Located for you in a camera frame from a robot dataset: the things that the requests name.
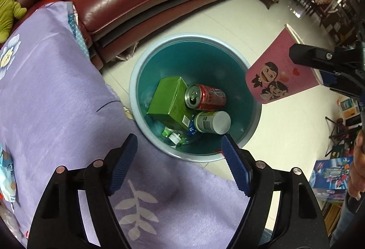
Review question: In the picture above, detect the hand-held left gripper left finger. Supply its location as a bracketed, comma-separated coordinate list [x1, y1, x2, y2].
[27, 133, 139, 249]

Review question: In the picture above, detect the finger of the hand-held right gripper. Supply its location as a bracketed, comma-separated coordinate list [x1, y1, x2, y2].
[289, 41, 365, 73]
[316, 69, 365, 100]

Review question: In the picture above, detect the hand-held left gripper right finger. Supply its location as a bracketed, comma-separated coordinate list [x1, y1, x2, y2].
[221, 134, 331, 249]

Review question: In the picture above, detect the pink paper cup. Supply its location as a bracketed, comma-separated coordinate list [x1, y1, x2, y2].
[245, 24, 324, 104]

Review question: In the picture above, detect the white supplement bottle green label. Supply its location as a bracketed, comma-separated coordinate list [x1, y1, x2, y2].
[194, 110, 231, 135]

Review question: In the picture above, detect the clear water bottle blue label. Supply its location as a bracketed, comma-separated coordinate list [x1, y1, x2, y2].
[168, 119, 206, 150]

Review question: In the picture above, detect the green cake clear packet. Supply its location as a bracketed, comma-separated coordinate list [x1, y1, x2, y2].
[162, 127, 190, 150]

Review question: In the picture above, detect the red soda can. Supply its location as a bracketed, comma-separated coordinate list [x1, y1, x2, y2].
[185, 84, 227, 111]

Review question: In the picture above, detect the green box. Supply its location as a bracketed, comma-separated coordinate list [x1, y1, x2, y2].
[147, 77, 190, 130]

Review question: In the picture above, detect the teal trash bin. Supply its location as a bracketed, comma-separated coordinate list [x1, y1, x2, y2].
[129, 33, 262, 162]

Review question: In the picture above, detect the light blue snack packet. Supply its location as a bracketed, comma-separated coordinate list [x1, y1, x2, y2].
[0, 144, 18, 204]

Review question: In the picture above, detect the person's right hand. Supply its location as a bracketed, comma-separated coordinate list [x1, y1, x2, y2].
[348, 131, 365, 200]

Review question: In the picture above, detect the black folding stool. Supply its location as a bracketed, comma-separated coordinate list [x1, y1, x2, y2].
[325, 115, 357, 158]

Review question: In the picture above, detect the blue toy box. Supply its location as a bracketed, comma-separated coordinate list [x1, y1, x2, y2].
[309, 159, 352, 202]

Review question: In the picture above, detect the purple floral tablecloth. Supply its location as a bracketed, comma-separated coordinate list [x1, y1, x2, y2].
[0, 1, 251, 249]

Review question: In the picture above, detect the person's leg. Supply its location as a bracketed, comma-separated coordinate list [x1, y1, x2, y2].
[329, 195, 365, 249]

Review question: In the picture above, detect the green plush toy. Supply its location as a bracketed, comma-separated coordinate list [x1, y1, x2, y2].
[0, 0, 27, 44]

